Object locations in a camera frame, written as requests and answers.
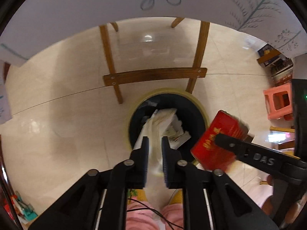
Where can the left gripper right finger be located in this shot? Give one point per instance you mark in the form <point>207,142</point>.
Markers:
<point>211,199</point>

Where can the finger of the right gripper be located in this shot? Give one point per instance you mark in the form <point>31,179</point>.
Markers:
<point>277,164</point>

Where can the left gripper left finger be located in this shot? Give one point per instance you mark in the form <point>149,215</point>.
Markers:
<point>98,200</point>

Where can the red brown cardboard box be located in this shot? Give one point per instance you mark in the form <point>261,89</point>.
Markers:
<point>214,148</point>

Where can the white plastic bag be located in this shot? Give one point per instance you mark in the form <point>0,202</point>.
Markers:
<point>156,191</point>

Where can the printed flyer magazine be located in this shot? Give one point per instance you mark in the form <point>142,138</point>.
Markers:
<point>175,133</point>

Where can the black trash bin yellow rim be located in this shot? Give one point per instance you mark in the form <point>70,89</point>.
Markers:
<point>188,110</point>

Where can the right yellow slipper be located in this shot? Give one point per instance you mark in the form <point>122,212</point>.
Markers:
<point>177,197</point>

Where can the yellow slipper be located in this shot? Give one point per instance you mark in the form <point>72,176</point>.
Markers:
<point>137,194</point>
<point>177,197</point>

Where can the left yellow slipper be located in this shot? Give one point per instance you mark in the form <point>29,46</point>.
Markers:
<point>137,194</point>

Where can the pink trouser legs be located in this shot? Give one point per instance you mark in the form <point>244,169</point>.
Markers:
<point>139,216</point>

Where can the leaf print tablecloth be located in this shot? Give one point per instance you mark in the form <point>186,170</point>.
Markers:
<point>33,25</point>

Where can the wooden table frame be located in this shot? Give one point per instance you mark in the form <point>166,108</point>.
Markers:
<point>153,48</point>

